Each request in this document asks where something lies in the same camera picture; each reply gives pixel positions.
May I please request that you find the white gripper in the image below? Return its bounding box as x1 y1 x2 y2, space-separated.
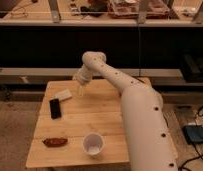
73 65 93 97

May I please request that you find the white sponge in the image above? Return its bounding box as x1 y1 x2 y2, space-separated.
54 89 72 101

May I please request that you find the black phone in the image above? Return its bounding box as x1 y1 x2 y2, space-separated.
49 99 61 119

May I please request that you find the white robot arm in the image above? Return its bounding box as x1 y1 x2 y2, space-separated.
75 51 178 171

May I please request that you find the white paper cup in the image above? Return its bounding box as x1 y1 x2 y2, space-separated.
82 133 104 157

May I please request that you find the clutter tray on shelf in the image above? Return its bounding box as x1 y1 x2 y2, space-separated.
107 0 170 18

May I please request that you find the blue power adapter box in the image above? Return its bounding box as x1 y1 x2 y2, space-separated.
182 125 203 144

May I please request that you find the black cable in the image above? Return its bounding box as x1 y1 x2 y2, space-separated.
177 101 203 171

